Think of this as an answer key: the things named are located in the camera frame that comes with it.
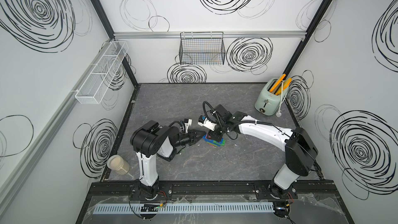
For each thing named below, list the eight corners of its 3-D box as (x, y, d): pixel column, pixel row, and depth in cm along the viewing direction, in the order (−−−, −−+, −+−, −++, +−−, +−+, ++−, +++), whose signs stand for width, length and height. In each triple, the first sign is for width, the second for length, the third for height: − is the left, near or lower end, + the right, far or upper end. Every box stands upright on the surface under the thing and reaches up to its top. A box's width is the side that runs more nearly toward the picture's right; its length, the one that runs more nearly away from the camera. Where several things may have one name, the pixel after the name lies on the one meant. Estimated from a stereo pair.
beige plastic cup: (115, 174, 81) (104, 168, 71) (120, 162, 85) (109, 154, 75) (128, 175, 81) (118, 168, 71) (132, 162, 85) (123, 154, 75)
